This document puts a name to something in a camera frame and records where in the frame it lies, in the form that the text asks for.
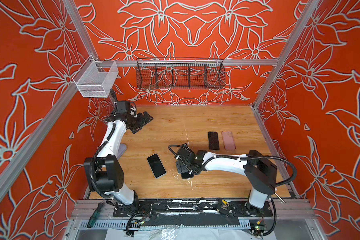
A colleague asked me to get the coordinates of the white slotted cable duct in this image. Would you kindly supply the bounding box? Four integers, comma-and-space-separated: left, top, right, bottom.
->
77, 219, 251, 231

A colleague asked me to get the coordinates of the black phone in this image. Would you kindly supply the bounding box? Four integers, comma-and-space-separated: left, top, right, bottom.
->
181, 172, 194, 180
208, 132, 220, 151
147, 154, 167, 179

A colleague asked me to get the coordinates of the pink phone case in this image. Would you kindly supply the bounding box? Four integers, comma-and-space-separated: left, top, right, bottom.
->
222, 131, 236, 151

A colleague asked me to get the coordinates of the aluminium frame post right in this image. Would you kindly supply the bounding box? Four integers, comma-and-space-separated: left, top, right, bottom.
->
252, 0, 319, 110

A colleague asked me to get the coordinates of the aluminium left side rail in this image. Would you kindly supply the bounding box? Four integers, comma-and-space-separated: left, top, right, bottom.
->
0, 83, 77, 203

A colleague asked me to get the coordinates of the metal hex key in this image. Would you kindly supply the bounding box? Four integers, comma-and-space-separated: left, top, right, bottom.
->
274, 193, 286, 204

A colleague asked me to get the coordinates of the green circuit board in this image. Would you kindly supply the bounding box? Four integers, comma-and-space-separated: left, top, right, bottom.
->
250, 222, 267, 237

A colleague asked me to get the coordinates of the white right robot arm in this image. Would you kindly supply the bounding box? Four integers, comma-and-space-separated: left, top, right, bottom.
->
168, 144, 297, 209

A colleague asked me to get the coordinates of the lavender grey phone case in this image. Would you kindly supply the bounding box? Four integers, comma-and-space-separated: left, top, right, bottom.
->
116, 144, 127, 160

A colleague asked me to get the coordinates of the green handled screwdriver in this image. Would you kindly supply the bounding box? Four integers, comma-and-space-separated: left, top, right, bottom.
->
87, 202, 104, 229

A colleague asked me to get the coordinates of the black wire basket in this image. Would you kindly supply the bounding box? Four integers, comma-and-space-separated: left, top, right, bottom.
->
136, 58, 226, 90

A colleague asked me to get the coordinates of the aluminium horizontal back rail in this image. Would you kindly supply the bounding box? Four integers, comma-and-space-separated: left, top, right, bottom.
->
95, 59, 278, 68

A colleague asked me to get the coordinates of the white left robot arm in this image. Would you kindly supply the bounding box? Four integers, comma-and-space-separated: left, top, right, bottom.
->
84, 112, 154, 210

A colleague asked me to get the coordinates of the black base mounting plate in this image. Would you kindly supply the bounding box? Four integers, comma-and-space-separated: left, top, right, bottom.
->
106, 198, 275, 218

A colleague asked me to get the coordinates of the aluminium frame post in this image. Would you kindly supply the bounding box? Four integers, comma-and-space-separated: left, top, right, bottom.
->
252, 0, 319, 110
63, 1, 113, 108

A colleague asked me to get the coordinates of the white wire basket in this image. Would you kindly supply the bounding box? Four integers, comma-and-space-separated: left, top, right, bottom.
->
73, 56, 119, 98

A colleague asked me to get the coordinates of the aluminium frame post left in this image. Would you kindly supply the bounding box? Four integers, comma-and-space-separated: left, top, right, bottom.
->
63, 1, 113, 108

